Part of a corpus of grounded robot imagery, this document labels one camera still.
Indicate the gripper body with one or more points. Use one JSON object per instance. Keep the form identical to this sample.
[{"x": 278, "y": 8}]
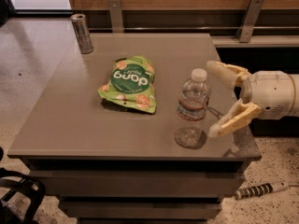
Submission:
[{"x": 270, "y": 92}]

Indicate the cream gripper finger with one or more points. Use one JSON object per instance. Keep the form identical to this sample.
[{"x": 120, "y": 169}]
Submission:
[
  {"x": 229, "y": 75},
  {"x": 239, "y": 116}
]

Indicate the clear plastic water bottle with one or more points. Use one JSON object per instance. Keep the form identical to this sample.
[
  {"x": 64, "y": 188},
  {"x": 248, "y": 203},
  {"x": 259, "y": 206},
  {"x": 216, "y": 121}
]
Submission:
[{"x": 192, "y": 106}]

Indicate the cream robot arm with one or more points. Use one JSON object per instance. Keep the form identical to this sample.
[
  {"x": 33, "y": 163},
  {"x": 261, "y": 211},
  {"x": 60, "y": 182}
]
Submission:
[{"x": 296, "y": 95}]

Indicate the silver redbull can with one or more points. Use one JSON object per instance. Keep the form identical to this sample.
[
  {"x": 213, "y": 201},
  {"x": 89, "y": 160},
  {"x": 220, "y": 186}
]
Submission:
[{"x": 82, "y": 33}]

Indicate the white power strip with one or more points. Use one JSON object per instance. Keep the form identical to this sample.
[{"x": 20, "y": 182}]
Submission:
[{"x": 260, "y": 190}]

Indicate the green snack bag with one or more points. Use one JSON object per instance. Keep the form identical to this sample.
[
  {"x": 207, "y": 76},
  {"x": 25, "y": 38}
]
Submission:
[{"x": 131, "y": 84}]

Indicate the grey drawer cabinet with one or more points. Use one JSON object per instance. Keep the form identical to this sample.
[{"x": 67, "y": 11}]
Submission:
[{"x": 109, "y": 165}]

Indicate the black chair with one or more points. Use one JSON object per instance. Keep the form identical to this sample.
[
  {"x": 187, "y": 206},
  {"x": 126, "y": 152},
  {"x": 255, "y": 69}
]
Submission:
[{"x": 23, "y": 196}]

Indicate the right metal wall bracket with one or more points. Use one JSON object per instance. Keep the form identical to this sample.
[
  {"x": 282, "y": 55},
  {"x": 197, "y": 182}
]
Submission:
[{"x": 245, "y": 31}]

